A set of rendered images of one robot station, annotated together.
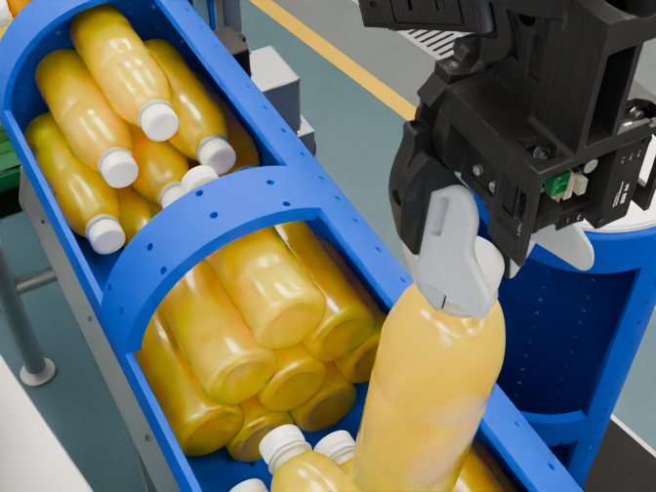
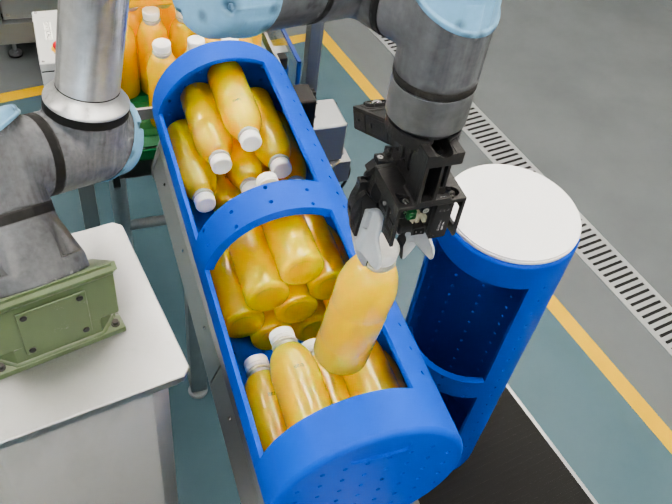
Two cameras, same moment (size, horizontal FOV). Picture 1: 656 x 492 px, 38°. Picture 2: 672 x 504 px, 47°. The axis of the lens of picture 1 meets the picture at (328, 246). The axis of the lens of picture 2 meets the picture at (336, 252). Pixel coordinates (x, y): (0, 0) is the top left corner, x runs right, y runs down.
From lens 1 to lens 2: 37 cm
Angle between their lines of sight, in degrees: 2
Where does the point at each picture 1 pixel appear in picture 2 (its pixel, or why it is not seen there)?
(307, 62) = not seen: hidden behind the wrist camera
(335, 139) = not seen: hidden behind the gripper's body
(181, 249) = (248, 216)
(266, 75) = (325, 118)
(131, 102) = (236, 125)
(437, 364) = (359, 292)
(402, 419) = (340, 318)
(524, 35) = (407, 152)
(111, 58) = (230, 95)
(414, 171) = (357, 198)
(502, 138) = (390, 191)
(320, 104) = (366, 140)
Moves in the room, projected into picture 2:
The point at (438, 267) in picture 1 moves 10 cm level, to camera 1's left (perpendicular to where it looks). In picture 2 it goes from (364, 244) to (272, 225)
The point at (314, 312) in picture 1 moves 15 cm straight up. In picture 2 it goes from (316, 268) to (326, 200)
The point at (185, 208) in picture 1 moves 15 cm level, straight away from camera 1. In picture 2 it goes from (255, 194) to (258, 133)
